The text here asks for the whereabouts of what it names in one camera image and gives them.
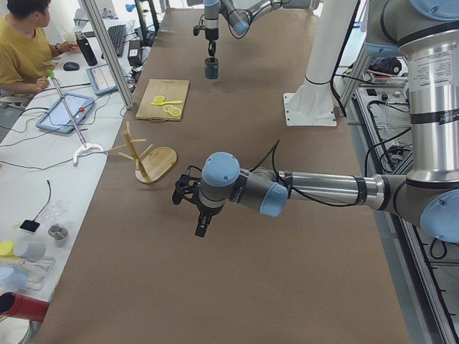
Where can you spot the grabber stick white claw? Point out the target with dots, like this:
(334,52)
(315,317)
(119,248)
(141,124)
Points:
(85,145)

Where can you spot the blue ribbed cup yellow inside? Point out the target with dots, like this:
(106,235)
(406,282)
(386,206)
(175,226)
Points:
(211,68)

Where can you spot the small metal cup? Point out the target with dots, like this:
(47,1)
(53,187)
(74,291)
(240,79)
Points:
(59,234)

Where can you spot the bamboo cutting board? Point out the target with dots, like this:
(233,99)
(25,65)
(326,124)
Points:
(171,90)

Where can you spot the black power adapter box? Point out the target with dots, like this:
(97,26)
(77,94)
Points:
(135,53)

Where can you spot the aluminium frame post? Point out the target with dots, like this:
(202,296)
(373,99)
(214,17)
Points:
(101,33)

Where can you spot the black water bottle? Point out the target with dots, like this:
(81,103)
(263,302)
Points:
(86,49)

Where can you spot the black computer mouse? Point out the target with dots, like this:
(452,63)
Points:
(71,66)

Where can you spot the wooden cup storage rack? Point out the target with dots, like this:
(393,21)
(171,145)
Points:
(151,164)

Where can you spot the person in yellow shirt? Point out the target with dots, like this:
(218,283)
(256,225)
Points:
(26,53)

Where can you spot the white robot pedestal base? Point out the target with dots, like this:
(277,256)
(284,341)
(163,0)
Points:
(312,103)

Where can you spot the red cylinder container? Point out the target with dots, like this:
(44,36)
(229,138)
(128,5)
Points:
(23,307)

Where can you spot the black keyboard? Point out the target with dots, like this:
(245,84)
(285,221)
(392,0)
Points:
(117,35)

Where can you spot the blue tablet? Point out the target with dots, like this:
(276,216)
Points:
(101,79)
(57,119)

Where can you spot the black square pad with cable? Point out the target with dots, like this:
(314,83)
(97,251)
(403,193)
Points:
(31,225)

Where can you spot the grey yellow cylinder object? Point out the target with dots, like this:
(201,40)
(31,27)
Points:
(30,251)

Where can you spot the blue tablet near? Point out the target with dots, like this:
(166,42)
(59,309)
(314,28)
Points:
(57,119)

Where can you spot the blue tablet far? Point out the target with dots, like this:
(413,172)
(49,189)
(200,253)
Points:
(101,79)

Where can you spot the lemon slice toy top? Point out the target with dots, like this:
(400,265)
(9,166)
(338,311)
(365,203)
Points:
(158,100)

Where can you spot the yellow plastic toy knife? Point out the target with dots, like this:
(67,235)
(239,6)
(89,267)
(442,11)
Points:
(172,102)

